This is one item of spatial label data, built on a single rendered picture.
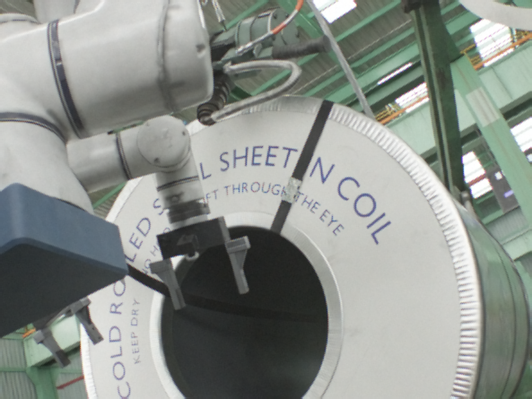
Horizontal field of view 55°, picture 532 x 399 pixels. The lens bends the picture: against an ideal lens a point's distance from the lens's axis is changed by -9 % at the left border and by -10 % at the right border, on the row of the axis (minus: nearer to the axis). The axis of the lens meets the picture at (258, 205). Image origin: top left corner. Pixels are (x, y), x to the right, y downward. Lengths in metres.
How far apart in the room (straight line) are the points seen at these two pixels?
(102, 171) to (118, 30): 0.38
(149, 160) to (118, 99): 0.31
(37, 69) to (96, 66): 0.07
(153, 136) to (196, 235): 0.23
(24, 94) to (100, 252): 0.20
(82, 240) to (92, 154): 0.43
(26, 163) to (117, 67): 0.15
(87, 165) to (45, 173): 0.40
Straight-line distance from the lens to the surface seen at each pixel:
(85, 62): 0.61
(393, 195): 1.23
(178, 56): 0.61
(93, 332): 1.22
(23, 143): 0.58
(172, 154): 0.91
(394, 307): 1.19
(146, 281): 1.54
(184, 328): 1.61
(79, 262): 0.53
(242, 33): 1.38
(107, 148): 0.94
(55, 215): 0.52
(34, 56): 0.63
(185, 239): 1.03
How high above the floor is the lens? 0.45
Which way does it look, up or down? 25 degrees up
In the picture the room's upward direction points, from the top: 19 degrees counter-clockwise
